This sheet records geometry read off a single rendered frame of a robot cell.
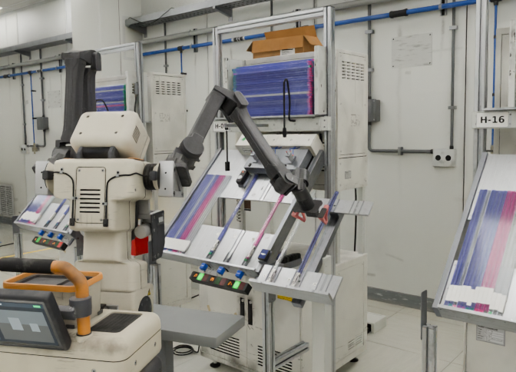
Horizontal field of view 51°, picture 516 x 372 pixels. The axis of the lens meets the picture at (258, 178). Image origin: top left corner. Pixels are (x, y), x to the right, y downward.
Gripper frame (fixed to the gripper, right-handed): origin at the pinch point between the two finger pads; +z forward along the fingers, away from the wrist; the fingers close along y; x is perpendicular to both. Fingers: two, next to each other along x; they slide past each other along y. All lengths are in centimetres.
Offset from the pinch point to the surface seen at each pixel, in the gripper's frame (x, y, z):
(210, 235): 1, 64, 19
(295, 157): -43, 32, 8
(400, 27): -218, 38, 49
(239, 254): 9.6, 40.9, 17.9
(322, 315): 24.4, -2.4, 29.7
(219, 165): -45, 85, 18
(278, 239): -0.5, 24.7, 16.7
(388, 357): -14, 9, 140
